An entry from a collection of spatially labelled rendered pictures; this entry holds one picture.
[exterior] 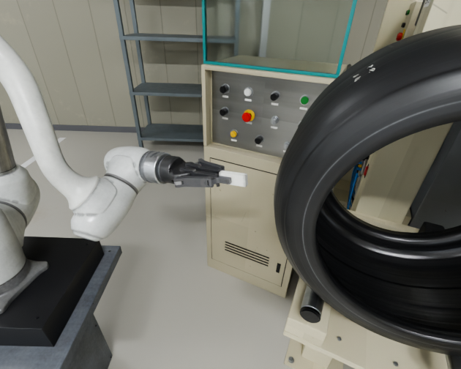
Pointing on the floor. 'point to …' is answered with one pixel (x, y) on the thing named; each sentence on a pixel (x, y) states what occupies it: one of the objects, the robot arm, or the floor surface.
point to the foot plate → (295, 359)
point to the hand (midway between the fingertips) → (233, 178)
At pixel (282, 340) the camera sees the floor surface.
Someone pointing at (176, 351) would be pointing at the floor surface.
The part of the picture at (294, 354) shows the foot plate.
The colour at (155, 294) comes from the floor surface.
